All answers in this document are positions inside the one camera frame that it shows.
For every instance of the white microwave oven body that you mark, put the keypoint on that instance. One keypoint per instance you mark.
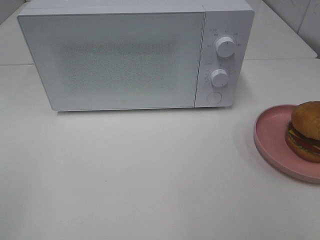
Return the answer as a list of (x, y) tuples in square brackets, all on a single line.
[(233, 18)]

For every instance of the white microwave door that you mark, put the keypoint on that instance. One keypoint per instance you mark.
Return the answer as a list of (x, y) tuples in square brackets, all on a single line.
[(116, 61)]

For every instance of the white timer knob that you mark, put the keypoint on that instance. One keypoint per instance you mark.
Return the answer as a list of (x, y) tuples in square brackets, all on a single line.
[(219, 78)]

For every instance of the burger with sesame bun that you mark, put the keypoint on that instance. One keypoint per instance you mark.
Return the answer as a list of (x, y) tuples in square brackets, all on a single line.
[(303, 131)]

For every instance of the upper white power knob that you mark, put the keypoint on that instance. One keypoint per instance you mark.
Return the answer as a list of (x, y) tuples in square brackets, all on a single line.
[(225, 46)]

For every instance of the pink round plate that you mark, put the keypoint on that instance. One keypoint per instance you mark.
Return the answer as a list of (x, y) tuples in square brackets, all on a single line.
[(269, 135)]

